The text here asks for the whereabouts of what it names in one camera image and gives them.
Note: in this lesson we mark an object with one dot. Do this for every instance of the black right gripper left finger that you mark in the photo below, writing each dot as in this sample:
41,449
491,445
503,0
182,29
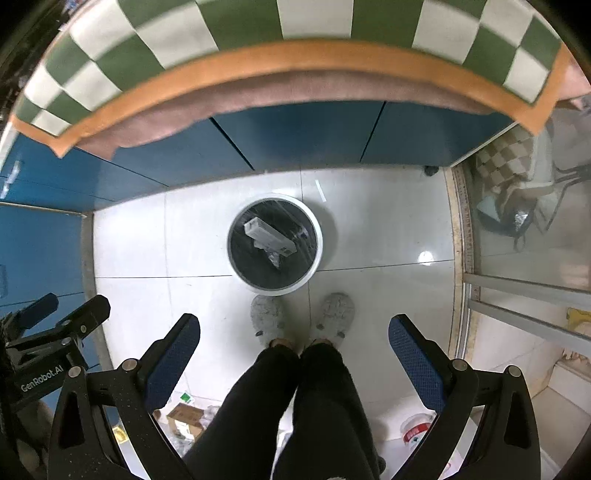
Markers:
82,445

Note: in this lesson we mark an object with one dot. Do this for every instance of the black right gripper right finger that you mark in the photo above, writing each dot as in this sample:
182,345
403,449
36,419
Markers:
506,444

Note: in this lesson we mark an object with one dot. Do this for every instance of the pink white long box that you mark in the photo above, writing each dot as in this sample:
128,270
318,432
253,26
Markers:
268,239

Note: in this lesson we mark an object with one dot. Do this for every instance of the blue kitchen cabinet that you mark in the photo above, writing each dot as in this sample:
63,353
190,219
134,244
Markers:
148,230

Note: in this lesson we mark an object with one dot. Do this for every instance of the white round trash bin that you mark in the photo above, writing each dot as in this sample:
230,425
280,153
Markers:
268,273

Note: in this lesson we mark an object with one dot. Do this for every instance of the small cardboard box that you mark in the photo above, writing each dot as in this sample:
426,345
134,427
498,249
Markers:
185,420

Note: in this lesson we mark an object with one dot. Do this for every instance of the person's black trouser legs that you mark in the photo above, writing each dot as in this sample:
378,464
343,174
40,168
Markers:
290,416

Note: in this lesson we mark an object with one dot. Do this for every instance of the grey right slipper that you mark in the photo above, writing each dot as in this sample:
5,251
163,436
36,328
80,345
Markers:
338,312

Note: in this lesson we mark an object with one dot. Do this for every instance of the grey slipper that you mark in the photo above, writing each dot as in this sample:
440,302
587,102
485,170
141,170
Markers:
269,319
338,312

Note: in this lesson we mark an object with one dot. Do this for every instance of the grey left slipper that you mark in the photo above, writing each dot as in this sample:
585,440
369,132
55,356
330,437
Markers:
269,319

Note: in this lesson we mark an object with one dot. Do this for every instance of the green checkered table mat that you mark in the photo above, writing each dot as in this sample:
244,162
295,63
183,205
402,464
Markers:
119,58

